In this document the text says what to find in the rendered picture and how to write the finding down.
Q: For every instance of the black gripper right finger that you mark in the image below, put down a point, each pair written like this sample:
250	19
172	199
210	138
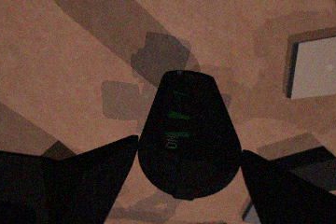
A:
281	197

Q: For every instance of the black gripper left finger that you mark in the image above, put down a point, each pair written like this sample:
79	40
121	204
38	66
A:
77	190

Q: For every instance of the dark grey controller unit with green switches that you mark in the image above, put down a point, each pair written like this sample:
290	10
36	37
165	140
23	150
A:
189	147

